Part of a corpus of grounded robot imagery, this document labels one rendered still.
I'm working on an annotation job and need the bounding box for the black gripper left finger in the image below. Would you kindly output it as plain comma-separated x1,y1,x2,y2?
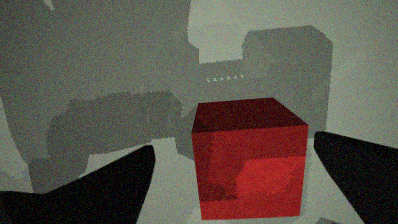
0,145,155,224

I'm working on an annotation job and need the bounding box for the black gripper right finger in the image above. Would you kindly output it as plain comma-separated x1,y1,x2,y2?
314,131,398,224

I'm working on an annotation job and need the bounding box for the red block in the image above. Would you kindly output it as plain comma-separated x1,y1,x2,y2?
191,97,309,221

